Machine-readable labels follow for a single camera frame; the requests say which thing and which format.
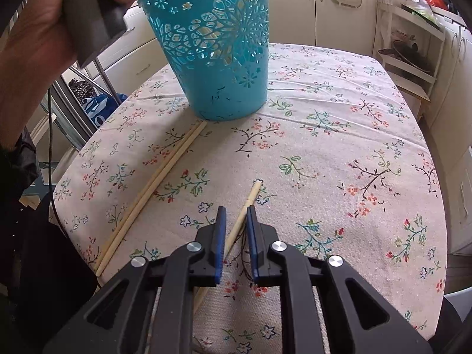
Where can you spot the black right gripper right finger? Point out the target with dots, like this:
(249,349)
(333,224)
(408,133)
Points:
(326,305)

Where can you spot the white shelf trolley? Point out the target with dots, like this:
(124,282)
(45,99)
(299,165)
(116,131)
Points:
(411,44)

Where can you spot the red plastic bag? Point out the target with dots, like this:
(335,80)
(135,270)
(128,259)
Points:
(438,3)

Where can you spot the broom with metal handle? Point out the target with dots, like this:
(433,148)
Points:
(107,81)

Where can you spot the person's left hand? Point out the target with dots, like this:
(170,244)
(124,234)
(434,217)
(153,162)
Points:
(38,50)

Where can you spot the teal perforated plastic basket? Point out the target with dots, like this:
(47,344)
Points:
(218,51)

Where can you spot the blue white bag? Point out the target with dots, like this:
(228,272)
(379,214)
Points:
(99,108)

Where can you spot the floral tablecloth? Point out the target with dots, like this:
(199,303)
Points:
(313,225)

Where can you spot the black sleeve forearm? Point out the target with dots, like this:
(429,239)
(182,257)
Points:
(44,280)

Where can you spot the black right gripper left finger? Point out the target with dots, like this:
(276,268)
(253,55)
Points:
(148,306)

